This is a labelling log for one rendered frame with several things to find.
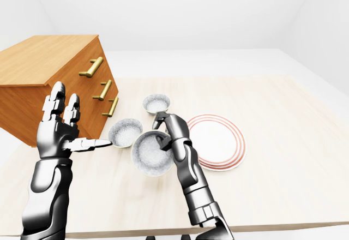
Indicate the wooden cabinet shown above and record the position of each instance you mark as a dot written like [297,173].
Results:
[30,60]

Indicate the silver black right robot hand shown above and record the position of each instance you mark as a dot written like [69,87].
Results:
[177,128]

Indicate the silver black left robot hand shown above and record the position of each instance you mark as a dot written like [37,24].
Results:
[53,139]

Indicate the white plate with red rings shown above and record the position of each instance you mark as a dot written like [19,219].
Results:
[215,141]

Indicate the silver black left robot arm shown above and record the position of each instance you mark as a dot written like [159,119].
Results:
[45,196]

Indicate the speckled black bowl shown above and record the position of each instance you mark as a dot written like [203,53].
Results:
[125,133]
[148,155]
[156,104]

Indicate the wooden cabinet drawer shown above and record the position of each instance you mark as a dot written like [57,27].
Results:
[79,62]
[95,120]
[92,86]

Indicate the small dark shape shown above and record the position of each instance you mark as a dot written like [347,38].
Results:
[150,238]
[186,237]

